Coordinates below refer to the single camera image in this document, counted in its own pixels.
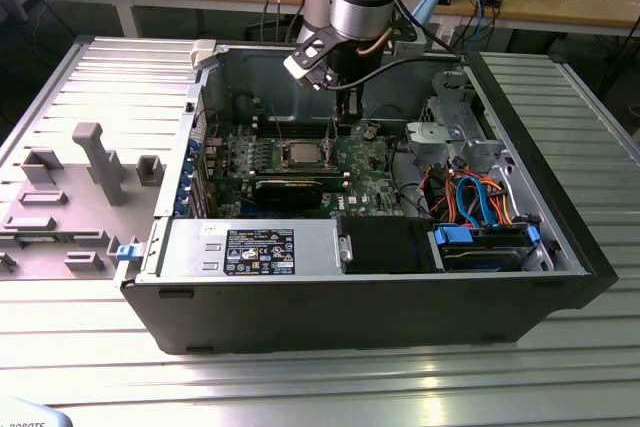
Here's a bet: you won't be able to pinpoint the blue case latch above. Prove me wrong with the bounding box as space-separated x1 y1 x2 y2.
115 242 144 263

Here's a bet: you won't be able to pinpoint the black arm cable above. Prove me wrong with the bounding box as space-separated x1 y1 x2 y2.
323 0 467 93

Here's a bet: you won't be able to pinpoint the silver power supply unit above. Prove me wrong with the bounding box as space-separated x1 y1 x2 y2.
159 219 346 281

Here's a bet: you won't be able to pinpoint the grey metal drive cage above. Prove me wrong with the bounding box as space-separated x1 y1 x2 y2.
428 69 505 161

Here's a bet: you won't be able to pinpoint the CPU socket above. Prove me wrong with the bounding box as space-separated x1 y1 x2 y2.
280 139 331 169

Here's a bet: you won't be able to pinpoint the black RAM slot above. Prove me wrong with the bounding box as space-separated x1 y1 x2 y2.
244 165 350 183
253 115 344 139

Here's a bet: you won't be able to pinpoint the grey parts rack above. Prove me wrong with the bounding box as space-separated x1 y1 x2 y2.
0 121 169 281

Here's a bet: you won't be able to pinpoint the white labelled device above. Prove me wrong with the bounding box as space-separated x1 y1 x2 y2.
0 395 75 427

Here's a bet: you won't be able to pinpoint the green motherboard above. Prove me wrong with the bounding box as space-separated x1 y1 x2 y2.
197 119 424 221

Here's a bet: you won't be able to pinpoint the silver CPU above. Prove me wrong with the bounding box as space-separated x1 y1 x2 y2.
289 141 324 163

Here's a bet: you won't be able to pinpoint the metal locking lever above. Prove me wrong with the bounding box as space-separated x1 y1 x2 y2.
268 102 288 148

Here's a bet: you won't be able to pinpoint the white box wrist camera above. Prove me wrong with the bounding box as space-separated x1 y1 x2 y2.
393 29 427 56

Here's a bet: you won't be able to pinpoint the black PC case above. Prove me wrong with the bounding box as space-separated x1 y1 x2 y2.
113 39 619 356

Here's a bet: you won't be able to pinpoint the hard disk in blue carrier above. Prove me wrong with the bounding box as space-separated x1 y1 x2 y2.
434 226 541 273

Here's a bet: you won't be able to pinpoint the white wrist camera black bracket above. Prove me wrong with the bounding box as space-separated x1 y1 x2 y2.
283 26 342 93

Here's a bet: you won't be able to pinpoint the black graphics card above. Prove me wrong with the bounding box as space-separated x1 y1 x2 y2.
252 176 324 211

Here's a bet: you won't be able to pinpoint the blue wire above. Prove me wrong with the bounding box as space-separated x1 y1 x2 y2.
454 174 499 231

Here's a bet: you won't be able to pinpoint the orange wire bundle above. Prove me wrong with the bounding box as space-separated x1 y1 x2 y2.
424 166 516 226

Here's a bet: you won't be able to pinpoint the beige case latch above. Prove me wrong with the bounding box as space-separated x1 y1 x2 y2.
191 39 221 71

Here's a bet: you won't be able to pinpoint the white printed label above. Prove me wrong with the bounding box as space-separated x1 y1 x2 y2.
432 21 469 51

